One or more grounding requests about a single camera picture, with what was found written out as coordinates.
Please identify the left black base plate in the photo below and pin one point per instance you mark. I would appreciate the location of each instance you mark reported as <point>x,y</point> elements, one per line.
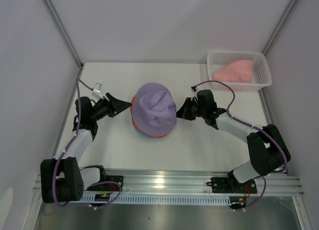
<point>111,187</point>

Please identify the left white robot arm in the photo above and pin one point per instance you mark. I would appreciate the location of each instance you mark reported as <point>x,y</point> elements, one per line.
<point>62,180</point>

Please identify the orange bucket hat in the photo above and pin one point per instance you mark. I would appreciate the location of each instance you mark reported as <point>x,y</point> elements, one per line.
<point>133,122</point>

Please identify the aluminium mounting rail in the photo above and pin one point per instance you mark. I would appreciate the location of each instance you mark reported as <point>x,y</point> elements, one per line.
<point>148,182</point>

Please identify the white slotted cable duct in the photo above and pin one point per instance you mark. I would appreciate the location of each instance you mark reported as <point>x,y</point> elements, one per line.
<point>125,198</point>

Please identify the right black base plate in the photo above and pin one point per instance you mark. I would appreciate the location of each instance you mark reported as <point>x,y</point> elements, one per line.
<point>224,185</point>

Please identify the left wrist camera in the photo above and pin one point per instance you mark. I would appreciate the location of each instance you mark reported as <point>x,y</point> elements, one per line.
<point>96,91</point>

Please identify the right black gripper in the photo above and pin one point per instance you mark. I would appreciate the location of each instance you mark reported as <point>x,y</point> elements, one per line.
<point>183,112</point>

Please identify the purple bucket hat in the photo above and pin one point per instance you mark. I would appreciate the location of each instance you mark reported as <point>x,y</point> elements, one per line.
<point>154,110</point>

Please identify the white plastic basket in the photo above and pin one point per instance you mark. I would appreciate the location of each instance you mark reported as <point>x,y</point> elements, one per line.
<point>261,74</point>

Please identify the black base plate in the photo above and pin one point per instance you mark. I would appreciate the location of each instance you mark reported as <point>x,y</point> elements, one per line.
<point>111,187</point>
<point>224,185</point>

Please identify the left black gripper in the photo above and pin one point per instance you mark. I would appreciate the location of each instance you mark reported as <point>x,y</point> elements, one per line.
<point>119,105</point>

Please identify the blue bucket hat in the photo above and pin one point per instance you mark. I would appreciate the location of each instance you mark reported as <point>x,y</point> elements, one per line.
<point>141,133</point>

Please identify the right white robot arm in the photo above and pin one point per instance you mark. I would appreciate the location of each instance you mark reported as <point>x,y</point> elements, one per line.
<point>266,147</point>

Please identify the pink bucket hat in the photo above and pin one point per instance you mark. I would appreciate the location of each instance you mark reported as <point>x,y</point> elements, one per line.
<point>240,71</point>

